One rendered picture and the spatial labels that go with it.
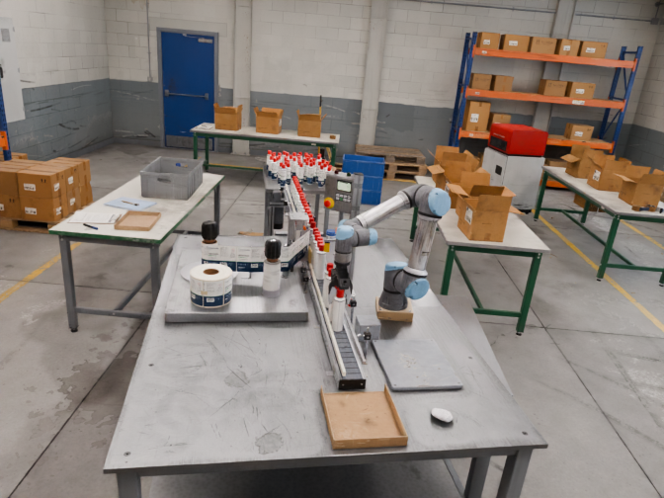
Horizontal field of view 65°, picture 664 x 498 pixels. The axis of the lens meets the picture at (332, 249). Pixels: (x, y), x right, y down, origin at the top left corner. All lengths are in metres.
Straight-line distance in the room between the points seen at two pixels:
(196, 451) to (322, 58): 8.85
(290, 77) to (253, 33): 1.00
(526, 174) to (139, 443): 6.95
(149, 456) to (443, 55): 9.19
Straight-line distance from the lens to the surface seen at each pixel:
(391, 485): 2.68
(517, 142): 7.92
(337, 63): 10.13
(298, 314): 2.56
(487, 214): 4.16
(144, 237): 3.71
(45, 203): 6.17
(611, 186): 6.92
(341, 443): 1.87
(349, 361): 2.22
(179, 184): 4.50
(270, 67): 10.24
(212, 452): 1.87
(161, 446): 1.91
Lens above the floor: 2.09
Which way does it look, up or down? 21 degrees down
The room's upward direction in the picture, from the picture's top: 5 degrees clockwise
